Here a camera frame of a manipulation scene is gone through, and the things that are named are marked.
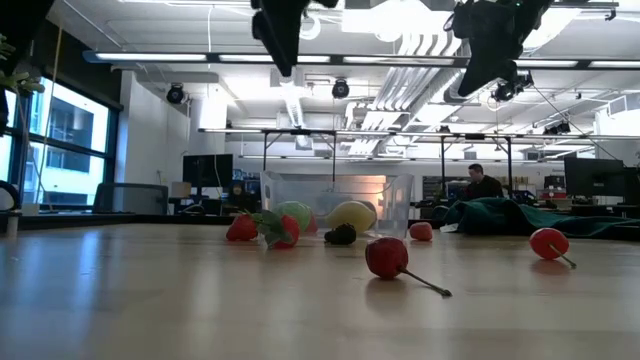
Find bright red toy cherry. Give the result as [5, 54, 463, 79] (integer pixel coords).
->
[528, 227, 578, 270]

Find black round ceiling fixture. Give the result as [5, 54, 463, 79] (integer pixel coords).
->
[330, 78, 351, 100]
[165, 83, 188, 106]

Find black metal rig frame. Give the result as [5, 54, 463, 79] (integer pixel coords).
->
[260, 128, 338, 184]
[438, 132, 515, 199]

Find pink toy peach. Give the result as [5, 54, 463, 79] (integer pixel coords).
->
[409, 221, 435, 242]

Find long ceiling light bar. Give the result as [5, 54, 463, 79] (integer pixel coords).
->
[82, 49, 640, 71]

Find small black computer monitor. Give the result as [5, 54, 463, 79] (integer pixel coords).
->
[182, 153, 235, 189]

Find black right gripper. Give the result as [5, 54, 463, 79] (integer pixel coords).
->
[449, 0, 531, 98]

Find green potted plant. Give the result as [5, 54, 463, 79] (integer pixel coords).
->
[0, 34, 46, 94]

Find small leafy toy strawberry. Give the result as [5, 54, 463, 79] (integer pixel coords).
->
[225, 212, 260, 243]

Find large black computer monitor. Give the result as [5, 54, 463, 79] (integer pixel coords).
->
[563, 157, 626, 198]

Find dark red toy cherry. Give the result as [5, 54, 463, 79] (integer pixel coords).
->
[364, 236, 454, 298]

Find black ceiling track light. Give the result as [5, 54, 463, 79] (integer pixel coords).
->
[492, 69, 535, 104]

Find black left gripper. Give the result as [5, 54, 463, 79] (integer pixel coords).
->
[249, 0, 341, 78]

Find large room window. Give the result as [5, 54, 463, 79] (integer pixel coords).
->
[0, 74, 121, 211]

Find person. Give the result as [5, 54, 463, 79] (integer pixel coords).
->
[462, 162, 505, 201]

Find green toy lime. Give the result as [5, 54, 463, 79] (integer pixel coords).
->
[272, 200, 314, 234]

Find dark green cloth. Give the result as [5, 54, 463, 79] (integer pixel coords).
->
[432, 197, 640, 241]

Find yellow toy lemon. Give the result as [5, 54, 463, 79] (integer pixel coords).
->
[324, 200, 378, 234]

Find clear plastic container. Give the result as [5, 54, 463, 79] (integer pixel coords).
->
[259, 171, 416, 240]

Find white ring ceiling fixture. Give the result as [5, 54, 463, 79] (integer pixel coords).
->
[298, 13, 322, 41]

